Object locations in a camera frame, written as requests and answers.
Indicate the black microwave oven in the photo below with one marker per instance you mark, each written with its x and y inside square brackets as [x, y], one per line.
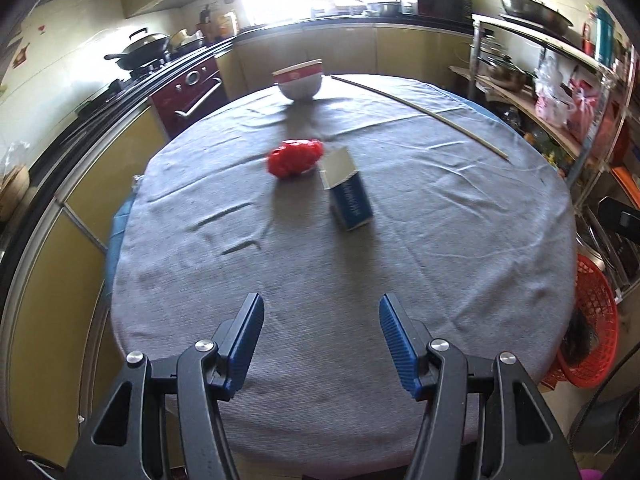
[456, 11]

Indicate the red and white bowl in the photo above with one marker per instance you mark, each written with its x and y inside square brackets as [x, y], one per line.
[300, 82]

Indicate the white plastic bag on shelf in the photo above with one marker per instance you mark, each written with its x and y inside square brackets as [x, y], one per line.
[553, 104]

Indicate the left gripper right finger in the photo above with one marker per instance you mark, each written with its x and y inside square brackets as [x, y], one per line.
[435, 373]

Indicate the grey tablecloth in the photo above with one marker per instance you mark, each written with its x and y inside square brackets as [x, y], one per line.
[479, 249]

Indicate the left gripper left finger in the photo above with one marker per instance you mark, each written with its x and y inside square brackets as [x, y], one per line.
[209, 372]

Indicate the large steel basin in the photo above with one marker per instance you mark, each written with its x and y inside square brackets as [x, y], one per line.
[537, 13]

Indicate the black wok with lid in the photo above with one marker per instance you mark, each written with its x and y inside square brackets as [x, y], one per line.
[144, 48]

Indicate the long thin wooden stick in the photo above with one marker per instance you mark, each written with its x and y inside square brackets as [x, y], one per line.
[418, 108]

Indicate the blue and white carton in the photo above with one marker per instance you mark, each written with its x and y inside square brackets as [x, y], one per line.
[347, 194]

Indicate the steel pot with lid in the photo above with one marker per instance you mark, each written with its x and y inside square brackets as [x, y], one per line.
[504, 73]

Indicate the metal storage rack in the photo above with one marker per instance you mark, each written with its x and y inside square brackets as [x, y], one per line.
[573, 128]

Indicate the red plastic bag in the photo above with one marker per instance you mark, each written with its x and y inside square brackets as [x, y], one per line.
[294, 157]

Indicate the red plastic basket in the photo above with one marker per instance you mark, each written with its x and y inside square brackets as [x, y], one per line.
[588, 349]

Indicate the dark red oven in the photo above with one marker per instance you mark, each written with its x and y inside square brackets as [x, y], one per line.
[189, 97]

